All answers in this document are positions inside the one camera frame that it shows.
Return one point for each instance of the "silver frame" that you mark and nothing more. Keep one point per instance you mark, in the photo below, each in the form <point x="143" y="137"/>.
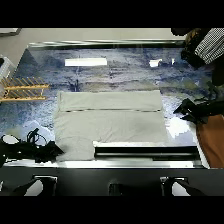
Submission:
<point x="100" y="164"/>

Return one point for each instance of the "checked shirt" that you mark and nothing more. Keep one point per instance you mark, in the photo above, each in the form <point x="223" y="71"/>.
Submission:
<point x="212" y="46"/>

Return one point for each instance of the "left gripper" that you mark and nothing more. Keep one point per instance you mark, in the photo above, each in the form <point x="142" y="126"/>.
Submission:
<point x="45" y="151"/>

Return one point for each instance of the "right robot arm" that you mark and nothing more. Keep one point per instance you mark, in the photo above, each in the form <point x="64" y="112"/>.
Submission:
<point x="213" y="107"/>

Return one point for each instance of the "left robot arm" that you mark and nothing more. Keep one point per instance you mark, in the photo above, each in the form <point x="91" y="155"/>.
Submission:
<point x="16" y="149"/>

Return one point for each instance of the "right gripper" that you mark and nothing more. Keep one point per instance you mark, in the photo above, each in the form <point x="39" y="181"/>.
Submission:
<point x="195" y="110"/>

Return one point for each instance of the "brown garment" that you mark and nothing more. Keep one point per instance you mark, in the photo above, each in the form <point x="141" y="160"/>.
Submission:
<point x="213" y="143"/>

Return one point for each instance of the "grey T-shirt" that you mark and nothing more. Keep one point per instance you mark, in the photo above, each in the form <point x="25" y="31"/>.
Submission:
<point x="113" y="125"/>

